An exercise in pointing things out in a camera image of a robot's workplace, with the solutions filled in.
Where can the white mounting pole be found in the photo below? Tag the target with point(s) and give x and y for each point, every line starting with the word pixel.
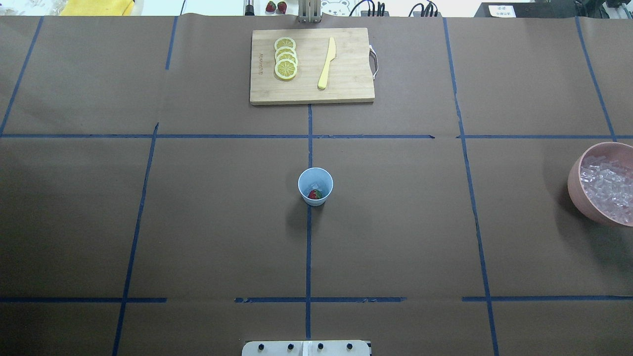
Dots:
pixel 307 348

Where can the strawberries on side table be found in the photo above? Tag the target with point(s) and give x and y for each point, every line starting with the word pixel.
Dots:
pixel 273 7

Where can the yellow plastic knife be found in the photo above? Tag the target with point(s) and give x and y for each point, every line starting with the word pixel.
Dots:
pixel 330 56

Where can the wooden cutting board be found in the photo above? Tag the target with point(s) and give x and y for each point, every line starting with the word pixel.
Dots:
pixel 350 76

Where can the pink bowl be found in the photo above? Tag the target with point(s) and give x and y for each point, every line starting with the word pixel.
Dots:
pixel 580 198

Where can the aluminium frame post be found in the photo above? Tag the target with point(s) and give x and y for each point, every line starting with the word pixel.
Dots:
pixel 309 11

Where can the clear ice cube pile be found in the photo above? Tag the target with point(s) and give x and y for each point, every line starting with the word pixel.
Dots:
pixel 609 185

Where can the light blue cup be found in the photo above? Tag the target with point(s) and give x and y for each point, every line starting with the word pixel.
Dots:
pixel 319 176

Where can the clear plastic bag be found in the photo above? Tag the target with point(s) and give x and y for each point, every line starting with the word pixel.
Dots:
pixel 41 7

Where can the yellow cloth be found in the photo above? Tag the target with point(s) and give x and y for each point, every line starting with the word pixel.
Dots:
pixel 98 8

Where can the black power strip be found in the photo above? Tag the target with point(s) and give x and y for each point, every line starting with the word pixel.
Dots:
pixel 536 9

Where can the lemon slices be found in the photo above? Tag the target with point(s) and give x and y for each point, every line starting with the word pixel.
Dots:
pixel 286 59

